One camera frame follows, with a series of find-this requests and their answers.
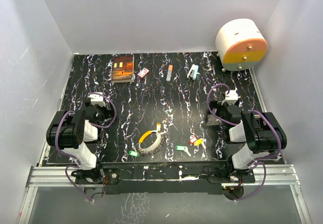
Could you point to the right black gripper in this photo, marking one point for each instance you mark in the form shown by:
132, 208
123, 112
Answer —
218, 105

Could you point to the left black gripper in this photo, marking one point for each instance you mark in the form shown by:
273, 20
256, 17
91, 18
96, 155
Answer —
109, 113

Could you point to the red key tag with key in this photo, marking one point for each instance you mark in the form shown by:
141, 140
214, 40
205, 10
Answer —
192, 140

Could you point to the large keyring with yellow grip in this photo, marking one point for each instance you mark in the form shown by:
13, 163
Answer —
151, 142

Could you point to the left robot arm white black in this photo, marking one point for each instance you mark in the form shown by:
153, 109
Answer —
71, 131

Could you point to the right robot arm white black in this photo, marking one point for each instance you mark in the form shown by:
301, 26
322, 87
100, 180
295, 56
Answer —
260, 135

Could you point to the yellow key tag with key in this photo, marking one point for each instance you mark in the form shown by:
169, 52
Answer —
198, 142

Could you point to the orange paperback book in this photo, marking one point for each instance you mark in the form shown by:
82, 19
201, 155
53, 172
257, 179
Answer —
123, 69

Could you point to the light blue stapler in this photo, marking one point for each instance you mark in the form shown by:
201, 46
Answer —
192, 74

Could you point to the green key tag with key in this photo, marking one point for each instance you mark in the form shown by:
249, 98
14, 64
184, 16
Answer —
183, 149

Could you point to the small red white box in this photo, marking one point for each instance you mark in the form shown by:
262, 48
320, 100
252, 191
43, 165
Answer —
143, 73

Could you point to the white pink yellow drum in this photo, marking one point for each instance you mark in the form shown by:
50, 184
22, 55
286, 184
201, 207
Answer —
240, 45

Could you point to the orange grey marker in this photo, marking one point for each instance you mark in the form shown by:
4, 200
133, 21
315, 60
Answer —
169, 73

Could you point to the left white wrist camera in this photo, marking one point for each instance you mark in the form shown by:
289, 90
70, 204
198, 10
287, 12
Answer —
96, 98

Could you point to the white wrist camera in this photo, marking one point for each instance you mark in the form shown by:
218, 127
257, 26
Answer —
96, 98
231, 97

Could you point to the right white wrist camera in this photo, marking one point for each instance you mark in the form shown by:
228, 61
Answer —
231, 97

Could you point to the green key tag on ring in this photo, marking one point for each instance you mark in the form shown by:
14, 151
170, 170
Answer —
133, 153

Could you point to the yellow key tag on ring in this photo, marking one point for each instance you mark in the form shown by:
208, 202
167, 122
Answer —
158, 127

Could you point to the black base frame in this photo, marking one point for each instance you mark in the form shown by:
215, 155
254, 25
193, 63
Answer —
164, 177

